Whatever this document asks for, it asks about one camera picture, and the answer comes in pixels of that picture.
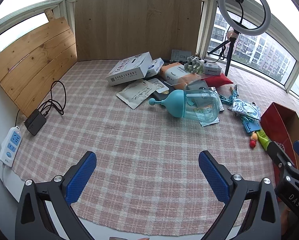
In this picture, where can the small doll toy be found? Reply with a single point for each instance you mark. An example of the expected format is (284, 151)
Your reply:
(252, 143)

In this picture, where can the small grey white box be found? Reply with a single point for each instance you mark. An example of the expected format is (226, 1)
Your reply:
(210, 68)

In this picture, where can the red cardboard box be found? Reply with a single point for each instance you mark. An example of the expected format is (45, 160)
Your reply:
(274, 122)

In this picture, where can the large white sachet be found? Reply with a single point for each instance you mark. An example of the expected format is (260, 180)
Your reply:
(137, 92)

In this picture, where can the small blue white box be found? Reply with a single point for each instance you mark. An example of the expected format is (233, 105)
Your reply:
(155, 67)

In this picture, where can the black power adapter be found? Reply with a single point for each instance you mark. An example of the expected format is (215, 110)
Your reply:
(35, 122)

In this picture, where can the grey printed card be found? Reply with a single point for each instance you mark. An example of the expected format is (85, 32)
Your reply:
(179, 54)

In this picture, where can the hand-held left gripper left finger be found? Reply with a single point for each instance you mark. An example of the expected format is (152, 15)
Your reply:
(80, 177)

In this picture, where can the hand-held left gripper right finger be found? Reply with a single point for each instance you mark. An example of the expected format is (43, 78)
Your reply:
(213, 177)

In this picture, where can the large white printed box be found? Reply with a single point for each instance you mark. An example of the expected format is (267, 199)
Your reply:
(129, 67)

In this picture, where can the large wood panel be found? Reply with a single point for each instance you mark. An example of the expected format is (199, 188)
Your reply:
(139, 20)

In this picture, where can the silver grey foil packet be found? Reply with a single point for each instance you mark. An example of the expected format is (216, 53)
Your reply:
(247, 108)

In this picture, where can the white label card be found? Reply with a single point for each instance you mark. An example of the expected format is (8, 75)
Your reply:
(209, 123)

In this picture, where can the black tripod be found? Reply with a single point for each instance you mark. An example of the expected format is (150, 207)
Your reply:
(230, 55)

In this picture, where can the blue phone stand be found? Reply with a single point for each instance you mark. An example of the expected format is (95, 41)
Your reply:
(250, 127)

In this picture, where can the teal baby bottle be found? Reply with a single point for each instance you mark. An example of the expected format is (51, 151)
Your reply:
(179, 103)

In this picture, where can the white blue power strip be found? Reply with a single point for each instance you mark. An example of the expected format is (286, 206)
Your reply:
(12, 145)

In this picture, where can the green snack packet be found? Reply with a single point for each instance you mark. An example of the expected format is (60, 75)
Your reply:
(263, 138)

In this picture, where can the clear plastic strip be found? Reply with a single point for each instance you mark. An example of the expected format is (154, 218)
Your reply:
(182, 80)

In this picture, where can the teal scissor-shaped clip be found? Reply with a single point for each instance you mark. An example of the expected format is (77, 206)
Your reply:
(234, 95)

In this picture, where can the red pouch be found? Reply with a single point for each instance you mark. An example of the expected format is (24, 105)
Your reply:
(218, 80)

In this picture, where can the grey plush flowers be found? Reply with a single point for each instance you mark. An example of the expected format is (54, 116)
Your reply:
(192, 63)

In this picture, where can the pine plank board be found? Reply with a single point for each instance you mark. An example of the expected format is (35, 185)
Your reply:
(34, 55)

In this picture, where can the orange white tissue packet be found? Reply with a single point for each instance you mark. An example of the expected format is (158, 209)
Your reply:
(174, 72)

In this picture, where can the pink paper tag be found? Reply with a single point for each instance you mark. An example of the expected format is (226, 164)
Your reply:
(230, 33)

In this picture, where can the small white printed sachet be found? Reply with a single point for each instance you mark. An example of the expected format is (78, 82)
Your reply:
(159, 85)

